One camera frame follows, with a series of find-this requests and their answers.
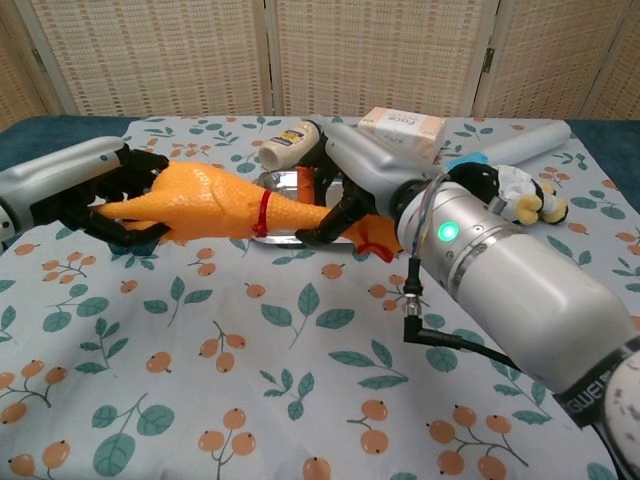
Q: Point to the blue plastic piece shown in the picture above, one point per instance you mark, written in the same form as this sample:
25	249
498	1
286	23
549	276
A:
470	160

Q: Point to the rectangular metal tray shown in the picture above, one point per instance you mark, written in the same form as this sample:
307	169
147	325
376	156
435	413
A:
280	181

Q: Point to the woven folding screen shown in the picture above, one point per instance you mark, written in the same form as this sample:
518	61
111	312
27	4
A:
150	55

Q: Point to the yellow rubber chicken toy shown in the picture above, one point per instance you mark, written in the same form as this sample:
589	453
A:
210	200

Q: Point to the peach face tissue pack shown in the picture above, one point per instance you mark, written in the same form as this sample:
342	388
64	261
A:
400	127

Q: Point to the cream squeeze bottle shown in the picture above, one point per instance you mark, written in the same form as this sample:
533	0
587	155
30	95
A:
290	142

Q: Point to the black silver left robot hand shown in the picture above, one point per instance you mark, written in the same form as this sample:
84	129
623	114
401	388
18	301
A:
65	175

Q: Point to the floral printed tablecloth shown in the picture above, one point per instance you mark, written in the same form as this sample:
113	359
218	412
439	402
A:
150	310

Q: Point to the white plastic roll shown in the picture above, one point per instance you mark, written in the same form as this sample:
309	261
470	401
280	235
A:
530	142

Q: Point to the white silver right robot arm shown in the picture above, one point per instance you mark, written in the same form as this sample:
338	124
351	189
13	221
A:
525	290

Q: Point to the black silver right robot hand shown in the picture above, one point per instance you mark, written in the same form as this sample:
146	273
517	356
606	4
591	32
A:
370	160

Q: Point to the teal table cover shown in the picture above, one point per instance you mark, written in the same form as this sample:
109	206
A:
30	135

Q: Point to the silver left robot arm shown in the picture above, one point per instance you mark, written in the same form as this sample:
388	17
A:
4	220

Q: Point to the metal screen hinge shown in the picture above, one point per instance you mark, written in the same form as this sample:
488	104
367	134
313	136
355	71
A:
36	57
489	60

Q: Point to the black white plush penguin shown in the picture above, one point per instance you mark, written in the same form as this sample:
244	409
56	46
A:
470	177

